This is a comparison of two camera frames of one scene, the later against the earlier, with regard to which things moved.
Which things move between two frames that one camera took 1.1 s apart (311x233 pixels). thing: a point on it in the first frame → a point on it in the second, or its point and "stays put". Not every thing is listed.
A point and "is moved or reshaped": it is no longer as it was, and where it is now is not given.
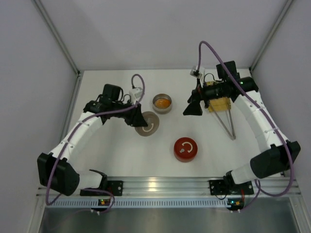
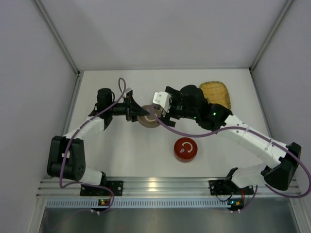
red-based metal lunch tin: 185,160 stays put
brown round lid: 152,121 is moved or reshaped
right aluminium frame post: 270,35 stays put
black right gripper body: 200,97 → 170,107
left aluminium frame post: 53,28 stays put
